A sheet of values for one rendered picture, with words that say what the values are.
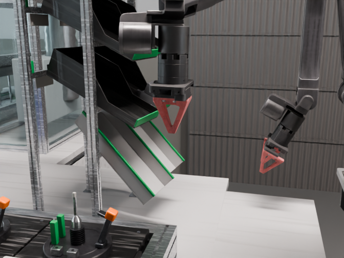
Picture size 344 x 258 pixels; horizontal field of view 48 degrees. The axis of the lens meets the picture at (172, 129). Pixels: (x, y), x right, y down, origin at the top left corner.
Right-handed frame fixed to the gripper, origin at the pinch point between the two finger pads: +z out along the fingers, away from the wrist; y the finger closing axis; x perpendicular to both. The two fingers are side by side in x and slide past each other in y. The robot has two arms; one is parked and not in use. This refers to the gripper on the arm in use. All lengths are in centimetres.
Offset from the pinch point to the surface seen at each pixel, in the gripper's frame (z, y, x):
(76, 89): -3.4, -17.4, -28.9
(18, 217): 26.9, -4.6, -39.4
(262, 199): 37, -53, 20
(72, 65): -9.3, -17.5, -29.6
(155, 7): -32, -282, -82
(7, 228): 24.9, 3.6, -36.4
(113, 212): 16.4, 6.0, -10.1
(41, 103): 15, -80, -77
